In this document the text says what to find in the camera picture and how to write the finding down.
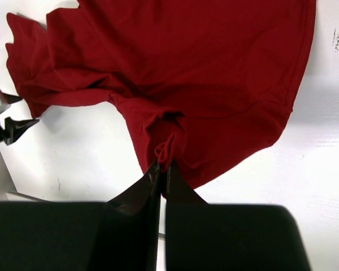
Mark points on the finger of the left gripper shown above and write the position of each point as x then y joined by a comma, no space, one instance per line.
15,129
11,99

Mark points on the dark red t shirt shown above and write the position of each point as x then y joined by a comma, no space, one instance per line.
203,83

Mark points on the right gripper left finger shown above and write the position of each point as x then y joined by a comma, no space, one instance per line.
121,234

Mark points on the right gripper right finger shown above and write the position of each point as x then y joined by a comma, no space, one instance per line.
204,236

